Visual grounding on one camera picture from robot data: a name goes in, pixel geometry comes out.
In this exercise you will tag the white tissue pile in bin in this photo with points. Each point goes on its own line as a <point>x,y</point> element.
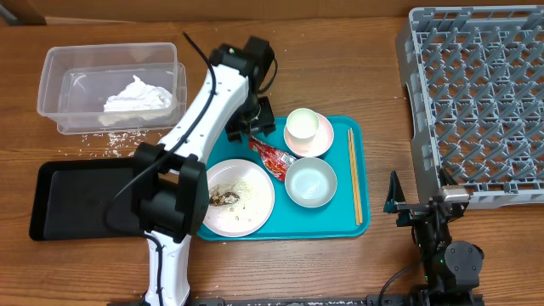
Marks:
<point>136,101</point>

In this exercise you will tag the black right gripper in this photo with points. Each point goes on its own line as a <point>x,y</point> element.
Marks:
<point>410,212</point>

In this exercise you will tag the grey green bowl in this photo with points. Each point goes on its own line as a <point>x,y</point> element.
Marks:
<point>310,182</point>

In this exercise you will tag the red snack wrapper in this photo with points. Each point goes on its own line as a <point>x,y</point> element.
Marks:
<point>276,162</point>

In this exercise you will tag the wooden chopstick left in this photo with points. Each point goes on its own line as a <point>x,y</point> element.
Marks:
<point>353,178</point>

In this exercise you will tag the teal serving tray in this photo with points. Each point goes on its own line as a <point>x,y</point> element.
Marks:
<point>289,221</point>

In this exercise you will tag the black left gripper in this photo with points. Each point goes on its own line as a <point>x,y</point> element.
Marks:
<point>266,121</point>

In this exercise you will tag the food scraps and rice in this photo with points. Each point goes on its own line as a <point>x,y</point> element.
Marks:
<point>232,201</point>

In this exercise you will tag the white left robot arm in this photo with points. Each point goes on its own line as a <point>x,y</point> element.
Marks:
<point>167,199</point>

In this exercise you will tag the large pink plate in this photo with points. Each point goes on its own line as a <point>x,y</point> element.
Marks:
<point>229,171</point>

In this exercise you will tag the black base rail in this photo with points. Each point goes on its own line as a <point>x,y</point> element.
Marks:
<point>369,300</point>

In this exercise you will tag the small pink saucer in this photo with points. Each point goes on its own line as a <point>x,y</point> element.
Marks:
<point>318,146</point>

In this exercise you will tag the light green cup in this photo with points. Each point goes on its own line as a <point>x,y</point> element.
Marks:
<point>302,124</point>

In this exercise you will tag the clear plastic waste bin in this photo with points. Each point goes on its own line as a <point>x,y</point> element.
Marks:
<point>76,81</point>

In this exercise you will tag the grey dishwasher rack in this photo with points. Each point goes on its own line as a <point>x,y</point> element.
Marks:
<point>474,76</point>

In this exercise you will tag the black rectangular tray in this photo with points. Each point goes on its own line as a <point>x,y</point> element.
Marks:
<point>71,200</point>

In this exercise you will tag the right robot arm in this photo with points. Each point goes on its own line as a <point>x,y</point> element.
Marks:
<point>451,267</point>

